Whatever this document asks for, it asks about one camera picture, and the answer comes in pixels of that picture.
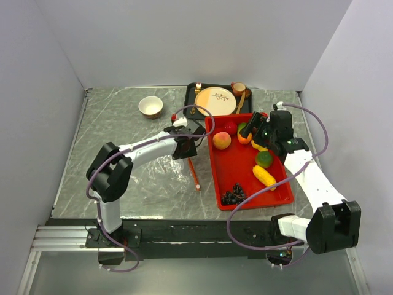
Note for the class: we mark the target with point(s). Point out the green yellow orange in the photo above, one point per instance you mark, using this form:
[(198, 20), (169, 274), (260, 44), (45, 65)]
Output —
[(264, 159)]

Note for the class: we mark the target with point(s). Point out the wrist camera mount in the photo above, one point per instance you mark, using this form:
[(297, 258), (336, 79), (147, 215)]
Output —
[(178, 121), (279, 106)]

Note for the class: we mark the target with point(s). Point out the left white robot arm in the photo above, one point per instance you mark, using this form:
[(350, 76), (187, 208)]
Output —
[(110, 172)]

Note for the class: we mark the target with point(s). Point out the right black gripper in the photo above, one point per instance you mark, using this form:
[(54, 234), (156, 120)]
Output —
[(254, 121)]

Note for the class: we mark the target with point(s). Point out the white brown bowl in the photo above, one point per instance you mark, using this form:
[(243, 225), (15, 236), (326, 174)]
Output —
[(151, 107)]

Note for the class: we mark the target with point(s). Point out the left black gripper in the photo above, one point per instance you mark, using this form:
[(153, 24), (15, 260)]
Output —
[(192, 152)]

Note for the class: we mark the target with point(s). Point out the orange white plate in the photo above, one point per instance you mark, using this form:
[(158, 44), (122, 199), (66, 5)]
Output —
[(217, 100)]

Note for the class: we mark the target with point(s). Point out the gold spoon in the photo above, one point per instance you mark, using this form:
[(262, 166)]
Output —
[(248, 93)]

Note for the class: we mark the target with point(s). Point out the red wrinkled fruit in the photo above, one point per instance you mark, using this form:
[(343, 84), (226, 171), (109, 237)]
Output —
[(231, 128)]

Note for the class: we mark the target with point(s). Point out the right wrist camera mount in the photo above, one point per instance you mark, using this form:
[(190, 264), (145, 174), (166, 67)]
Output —
[(279, 106)]

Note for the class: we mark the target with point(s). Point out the peach fruit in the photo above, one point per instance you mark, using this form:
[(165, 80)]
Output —
[(221, 140)]

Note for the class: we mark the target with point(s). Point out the dark grape bunch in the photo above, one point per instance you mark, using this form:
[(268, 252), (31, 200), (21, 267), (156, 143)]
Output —
[(233, 197)]

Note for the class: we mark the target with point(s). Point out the small brown cup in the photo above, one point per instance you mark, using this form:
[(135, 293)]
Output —
[(238, 88)]

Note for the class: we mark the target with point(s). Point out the clear zip top bag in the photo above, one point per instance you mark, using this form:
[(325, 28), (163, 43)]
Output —
[(156, 173)]

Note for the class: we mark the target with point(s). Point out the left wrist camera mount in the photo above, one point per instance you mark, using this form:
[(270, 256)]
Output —
[(178, 121)]

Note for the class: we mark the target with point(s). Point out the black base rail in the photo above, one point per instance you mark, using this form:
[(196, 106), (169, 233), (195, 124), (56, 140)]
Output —
[(171, 239)]

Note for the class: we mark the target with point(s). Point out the gold fork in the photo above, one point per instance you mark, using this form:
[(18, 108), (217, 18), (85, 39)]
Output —
[(197, 91)]

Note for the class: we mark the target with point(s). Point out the red plastic bin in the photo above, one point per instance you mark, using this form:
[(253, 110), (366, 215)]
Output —
[(234, 165)]

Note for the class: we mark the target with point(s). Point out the green orange mango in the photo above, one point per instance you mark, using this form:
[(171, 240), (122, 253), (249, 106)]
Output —
[(241, 139)]

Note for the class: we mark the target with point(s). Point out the yellow pear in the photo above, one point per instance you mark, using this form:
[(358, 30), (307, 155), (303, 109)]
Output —
[(258, 147)]

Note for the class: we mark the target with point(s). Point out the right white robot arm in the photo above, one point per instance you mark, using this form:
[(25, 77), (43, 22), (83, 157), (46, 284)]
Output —
[(335, 223)]

